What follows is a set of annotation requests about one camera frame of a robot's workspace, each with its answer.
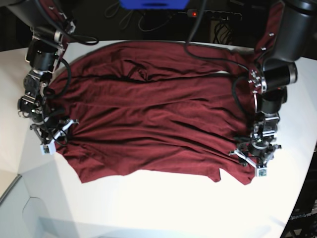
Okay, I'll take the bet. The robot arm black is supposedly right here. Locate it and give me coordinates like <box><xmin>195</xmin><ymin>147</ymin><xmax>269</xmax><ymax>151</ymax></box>
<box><xmin>184</xmin><ymin>0</ymin><xmax>317</xmax><ymax>177</ymax></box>
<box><xmin>0</xmin><ymin>0</ymin><xmax>99</xmax><ymax>153</ymax></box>

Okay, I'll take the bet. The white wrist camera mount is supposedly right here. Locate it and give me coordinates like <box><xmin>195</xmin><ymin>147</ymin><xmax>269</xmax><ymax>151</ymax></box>
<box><xmin>255</xmin><ymin>167</ymin><xmax>267</xmax><ymax>177</ymax></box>
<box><xmin>40</xmin><ymin>141</ymin><xmax>56</xmax><ymax>155</ymax></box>

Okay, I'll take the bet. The black power strip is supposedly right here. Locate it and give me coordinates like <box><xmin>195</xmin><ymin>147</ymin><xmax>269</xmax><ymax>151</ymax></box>
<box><xmin>187</xmin><ymin>9</ymin><xmax>242</xmax><ymax>21</ymax></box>

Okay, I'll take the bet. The blue box at top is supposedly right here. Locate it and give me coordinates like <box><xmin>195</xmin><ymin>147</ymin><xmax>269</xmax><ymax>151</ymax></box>
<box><xmin>119</xmin><ymin>0</ymin><xmax>189</xmax><ymax>10</ymax></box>

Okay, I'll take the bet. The dark red t-shirt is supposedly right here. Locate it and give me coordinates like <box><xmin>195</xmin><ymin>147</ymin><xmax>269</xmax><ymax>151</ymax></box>
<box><xmin>48</xmin><ymin>0</ymin><xmax>285</xmax><ymax>186</ymax></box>

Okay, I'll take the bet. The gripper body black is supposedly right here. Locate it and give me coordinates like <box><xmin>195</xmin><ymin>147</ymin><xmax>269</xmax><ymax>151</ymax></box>
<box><xmin>237</xmin><ymin>135</ymin><xmax>274</xmax><ymax>165</ymax></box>
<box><xmin>17</xmin><ymin>95</ymin><xmax>65</xmax><ymax>140</ymax></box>

